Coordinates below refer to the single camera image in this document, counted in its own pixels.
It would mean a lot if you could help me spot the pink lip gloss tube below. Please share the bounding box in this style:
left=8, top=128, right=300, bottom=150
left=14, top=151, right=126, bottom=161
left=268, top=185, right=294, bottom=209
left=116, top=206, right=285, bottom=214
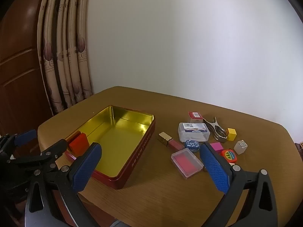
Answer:
left=158, top=132, right=187, bottom=150

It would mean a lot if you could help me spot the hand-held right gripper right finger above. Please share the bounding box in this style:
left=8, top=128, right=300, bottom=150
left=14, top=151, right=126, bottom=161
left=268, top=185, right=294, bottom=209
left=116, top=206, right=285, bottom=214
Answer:
left=199, top=142, right=278, bottom=227

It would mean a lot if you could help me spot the clear case with pink insert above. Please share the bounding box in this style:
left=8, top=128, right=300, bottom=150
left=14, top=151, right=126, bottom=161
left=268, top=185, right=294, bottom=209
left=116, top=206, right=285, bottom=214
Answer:
left=171, top=148, right=204, bottom=180

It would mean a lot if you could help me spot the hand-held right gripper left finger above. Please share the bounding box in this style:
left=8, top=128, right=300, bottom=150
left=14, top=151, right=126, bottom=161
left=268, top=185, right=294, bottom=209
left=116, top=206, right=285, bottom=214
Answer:
left=25, top=142, right=103, bottom=227

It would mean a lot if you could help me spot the magenta cube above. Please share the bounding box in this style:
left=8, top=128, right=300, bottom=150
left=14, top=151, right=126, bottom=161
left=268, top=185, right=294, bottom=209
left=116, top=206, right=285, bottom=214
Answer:
left=209, top=142, right=224, bottom=154

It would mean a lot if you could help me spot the red tape measure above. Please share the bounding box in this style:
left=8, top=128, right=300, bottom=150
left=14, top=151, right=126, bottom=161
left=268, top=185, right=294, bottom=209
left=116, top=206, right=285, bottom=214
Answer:
left=221, top=149, right=237, bottom=165

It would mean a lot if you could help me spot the red metal tin box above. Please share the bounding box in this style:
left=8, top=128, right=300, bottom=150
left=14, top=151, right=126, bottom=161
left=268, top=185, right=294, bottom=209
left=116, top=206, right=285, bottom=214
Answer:
left=63, top=105, right=156, bottom=190

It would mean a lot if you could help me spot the white striped cube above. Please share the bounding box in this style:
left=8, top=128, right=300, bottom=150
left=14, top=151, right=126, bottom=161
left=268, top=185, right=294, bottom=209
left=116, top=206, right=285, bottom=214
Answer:
left=234, top=140, right=248, bottom=155

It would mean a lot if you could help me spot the red block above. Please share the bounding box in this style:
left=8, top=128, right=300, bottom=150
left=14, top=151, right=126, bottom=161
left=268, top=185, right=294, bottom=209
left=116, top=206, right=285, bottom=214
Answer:
left=69, top=132, right=89, bottom=158

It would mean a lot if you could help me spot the metal spring clip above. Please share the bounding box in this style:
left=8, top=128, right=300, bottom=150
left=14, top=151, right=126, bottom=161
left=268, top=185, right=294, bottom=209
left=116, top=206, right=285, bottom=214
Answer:
left=204, top=117, right=228, bottom=143

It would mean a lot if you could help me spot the blue patterned tape roll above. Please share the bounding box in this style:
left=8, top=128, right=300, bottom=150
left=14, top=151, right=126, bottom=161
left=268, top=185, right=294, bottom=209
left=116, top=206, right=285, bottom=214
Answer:
left=185, top=140, right=200, bottom=153

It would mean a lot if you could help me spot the beige printed curtain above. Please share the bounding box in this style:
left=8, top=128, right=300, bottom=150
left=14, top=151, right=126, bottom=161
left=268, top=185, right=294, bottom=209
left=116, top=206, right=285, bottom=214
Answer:
left=37, top=0, right=95, bottom=114

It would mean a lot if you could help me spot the clear plastic box with label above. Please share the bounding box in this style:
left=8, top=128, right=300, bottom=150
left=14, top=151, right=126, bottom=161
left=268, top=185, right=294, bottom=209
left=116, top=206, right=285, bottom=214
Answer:
left=178, top=122, right=210, bottom=143

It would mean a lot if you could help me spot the brown wooden door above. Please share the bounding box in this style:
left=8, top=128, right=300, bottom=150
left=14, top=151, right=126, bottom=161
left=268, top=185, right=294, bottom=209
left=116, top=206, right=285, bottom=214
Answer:
left=0, top=0, right=54, bottom=136

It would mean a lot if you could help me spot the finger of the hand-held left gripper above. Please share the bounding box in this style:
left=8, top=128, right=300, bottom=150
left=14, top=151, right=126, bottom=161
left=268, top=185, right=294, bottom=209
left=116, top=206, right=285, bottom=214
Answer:
left=0, top=130, right=37, bottom=158
left=9, top=139, right=67, bottom=172

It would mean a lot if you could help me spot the small red cardboard box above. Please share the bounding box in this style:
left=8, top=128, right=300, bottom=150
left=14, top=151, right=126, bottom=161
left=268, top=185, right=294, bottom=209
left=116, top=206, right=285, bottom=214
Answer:
left=188, top=112, right=204, bottom=124

